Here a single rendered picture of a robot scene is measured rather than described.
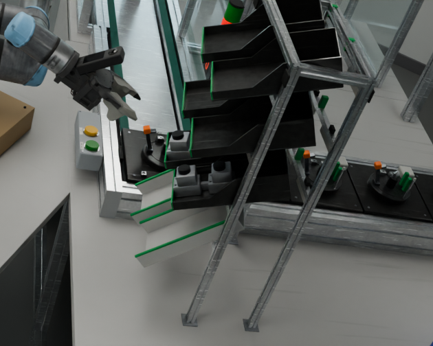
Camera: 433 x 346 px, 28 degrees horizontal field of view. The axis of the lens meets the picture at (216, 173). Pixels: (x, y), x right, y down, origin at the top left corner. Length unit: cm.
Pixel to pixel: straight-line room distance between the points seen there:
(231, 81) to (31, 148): 91
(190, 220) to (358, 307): 61
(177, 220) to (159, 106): 72
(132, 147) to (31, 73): 36
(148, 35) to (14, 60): 87
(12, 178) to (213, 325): 72
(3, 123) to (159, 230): 61
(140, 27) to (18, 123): 85
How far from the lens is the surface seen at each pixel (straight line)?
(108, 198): 241
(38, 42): 203
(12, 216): 239
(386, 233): 271
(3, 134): 252
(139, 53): 311
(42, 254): 328
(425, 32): 581
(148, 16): 336
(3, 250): 230
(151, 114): 281
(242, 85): 188
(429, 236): 278
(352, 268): 263
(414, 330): 256
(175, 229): 220
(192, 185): 204
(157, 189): 234
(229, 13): 250
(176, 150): 214
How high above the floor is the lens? 248
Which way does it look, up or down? 36 degrees down
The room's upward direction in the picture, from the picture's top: 21 degrees clockwise
